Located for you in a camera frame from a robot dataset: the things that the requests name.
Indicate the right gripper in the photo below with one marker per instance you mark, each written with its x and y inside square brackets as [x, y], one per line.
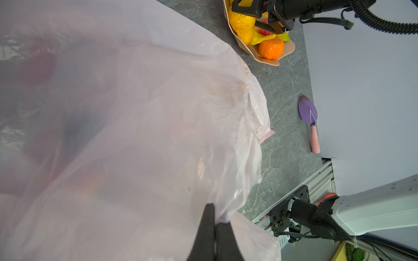
[283, 14]

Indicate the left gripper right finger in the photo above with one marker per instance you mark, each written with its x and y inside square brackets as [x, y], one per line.
[226, 245]

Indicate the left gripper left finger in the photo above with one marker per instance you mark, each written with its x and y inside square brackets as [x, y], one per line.
[204, 245]

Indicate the yellow lemon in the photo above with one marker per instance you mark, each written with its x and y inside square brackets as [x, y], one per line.
[243, 25]

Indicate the pink plastic bag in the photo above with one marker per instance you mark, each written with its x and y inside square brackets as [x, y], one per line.
[120, 122]

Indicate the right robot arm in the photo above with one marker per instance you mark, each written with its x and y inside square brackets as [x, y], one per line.
[338, 218]

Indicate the yellow green banana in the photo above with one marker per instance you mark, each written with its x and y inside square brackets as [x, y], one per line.
[258, 38]

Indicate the orange tangerine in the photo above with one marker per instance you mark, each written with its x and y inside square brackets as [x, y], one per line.
[271, 49]

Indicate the beige scalloped fruit bowl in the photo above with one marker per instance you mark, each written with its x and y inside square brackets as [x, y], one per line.
[253, 51]

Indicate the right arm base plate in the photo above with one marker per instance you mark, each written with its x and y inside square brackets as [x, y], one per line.
[289, 216]

